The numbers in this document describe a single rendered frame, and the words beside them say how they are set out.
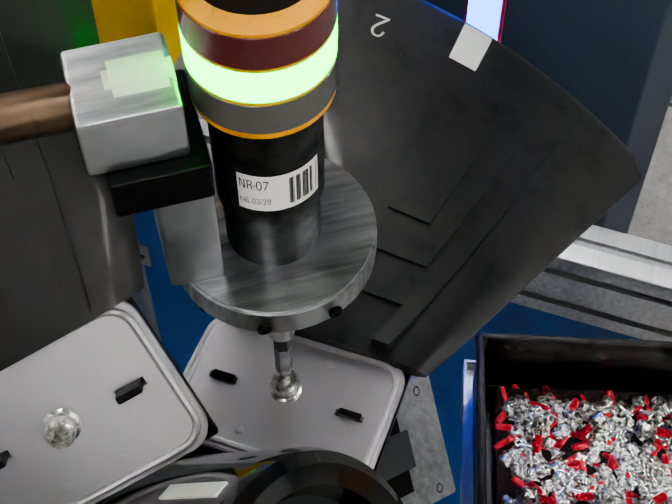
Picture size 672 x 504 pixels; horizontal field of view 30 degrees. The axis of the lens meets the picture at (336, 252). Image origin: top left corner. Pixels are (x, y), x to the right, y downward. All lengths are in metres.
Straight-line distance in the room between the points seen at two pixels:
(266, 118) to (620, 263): 0.66
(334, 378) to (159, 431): 0.10
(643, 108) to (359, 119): 0.73
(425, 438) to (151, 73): 0.42
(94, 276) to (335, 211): 0.08
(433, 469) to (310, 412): 0.22
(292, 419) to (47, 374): 0.12
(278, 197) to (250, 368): 0.17
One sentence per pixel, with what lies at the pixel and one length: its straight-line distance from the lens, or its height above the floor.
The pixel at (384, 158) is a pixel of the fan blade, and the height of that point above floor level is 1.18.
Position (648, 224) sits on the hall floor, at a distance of 2.10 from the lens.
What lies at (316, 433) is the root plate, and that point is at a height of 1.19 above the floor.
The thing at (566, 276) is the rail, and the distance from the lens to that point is 0.99.
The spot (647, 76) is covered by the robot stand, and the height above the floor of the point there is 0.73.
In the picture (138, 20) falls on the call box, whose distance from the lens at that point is 0.88.
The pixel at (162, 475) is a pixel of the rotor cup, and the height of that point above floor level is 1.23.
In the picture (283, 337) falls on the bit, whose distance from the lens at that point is 0.48.
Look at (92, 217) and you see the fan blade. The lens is 0.43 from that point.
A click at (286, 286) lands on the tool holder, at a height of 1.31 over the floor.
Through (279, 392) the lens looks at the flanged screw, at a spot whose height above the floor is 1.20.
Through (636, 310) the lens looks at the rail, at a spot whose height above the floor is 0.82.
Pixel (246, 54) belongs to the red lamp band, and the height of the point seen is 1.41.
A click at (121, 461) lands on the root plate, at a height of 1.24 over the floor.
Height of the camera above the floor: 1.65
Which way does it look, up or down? 55 degrees down
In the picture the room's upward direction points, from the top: straight up
